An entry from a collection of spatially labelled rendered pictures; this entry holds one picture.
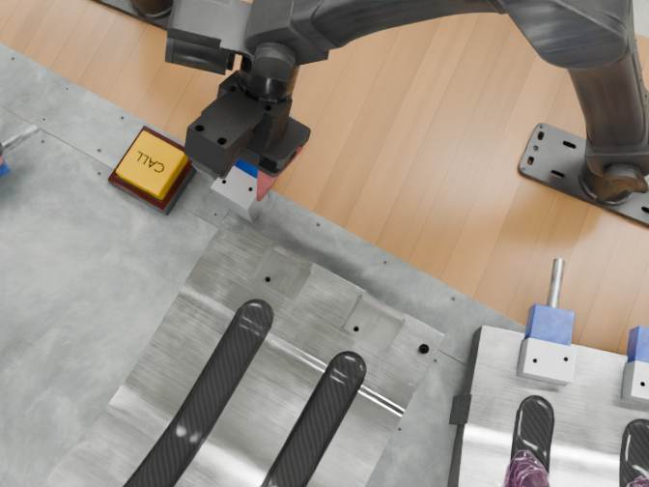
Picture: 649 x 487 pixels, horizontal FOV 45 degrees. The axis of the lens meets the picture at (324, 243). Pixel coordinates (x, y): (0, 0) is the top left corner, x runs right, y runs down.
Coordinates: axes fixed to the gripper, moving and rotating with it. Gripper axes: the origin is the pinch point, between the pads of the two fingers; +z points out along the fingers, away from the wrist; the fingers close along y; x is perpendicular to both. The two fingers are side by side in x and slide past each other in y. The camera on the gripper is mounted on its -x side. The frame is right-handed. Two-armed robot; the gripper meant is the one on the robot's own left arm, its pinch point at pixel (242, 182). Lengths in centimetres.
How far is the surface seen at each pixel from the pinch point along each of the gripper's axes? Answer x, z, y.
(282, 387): -17.0, 4.8, 16.5
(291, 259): -6.1, 0.0, 10.0
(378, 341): -7.8, 2.3, 22.3
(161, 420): -24.9, 9.2, 8.0
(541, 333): 0.1, -2.9, 36.3
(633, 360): 2.4, -3.8, 45.6
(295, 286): -7.4, 2.1, 11.7
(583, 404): -2.6, 0.2, 43.5
